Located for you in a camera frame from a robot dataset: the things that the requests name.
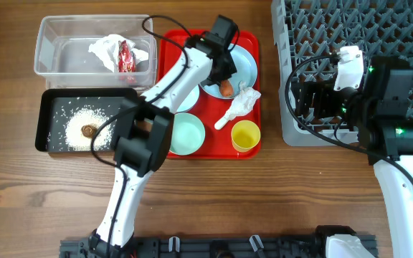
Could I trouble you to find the orange carrot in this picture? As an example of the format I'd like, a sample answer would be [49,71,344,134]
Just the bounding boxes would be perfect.
[219,80,234,97]

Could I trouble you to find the red snack wrapper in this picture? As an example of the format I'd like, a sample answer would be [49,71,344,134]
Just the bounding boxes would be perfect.
[118,41,136,73]

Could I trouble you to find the mint green bowl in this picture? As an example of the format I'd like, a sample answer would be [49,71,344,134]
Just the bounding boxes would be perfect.
[170,113,206,156]

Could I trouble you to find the brown food scrap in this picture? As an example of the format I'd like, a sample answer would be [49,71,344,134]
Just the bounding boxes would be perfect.
[80,125,98,138]

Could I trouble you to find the white rice pile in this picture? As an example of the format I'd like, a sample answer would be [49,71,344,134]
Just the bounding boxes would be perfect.
[45,97,123,153]

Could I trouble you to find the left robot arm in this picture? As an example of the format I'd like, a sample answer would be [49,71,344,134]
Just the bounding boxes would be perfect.
[88,15,239,257]

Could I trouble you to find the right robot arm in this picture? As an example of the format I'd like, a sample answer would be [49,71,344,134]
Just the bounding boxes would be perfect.
[284,53,413,257]

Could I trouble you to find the light blue plate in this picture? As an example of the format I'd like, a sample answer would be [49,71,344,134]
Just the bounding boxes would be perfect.
[199,46,257,100]

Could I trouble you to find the light blue bowl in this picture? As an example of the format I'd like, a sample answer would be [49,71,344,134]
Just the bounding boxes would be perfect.
[177,86,200,113]

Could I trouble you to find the crumpled white napkin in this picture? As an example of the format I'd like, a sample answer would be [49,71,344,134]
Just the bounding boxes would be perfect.
[224,81,261,120]

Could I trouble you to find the red serving tray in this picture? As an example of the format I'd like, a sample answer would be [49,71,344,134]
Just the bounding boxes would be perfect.
[168,31,261,159]

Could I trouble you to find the yellow plastic cup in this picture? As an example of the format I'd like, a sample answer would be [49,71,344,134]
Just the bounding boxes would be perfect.
[231,120,261,153]

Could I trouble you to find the white plastic spoon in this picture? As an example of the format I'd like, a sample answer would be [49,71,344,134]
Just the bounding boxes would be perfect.
[214,116,229,130]

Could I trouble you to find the clear plastic bin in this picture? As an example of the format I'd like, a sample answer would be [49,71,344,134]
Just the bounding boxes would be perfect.
[34,14,157,93]

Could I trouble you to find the black plastic tray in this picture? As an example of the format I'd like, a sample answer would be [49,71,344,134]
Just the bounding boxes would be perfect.
[35,87,134,153]

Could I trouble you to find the right black cable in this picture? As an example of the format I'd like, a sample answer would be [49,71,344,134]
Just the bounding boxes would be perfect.
[284,53,413,252]

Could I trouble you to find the black cable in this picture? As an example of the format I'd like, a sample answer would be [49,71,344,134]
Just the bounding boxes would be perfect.
[284,53,413,252]
[90,14,242,257]

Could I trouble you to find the left black cable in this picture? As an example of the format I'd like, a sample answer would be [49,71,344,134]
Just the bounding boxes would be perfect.
[90,14,242,257]

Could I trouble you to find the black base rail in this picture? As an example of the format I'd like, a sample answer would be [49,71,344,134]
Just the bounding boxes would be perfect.
[59,235,379,258]

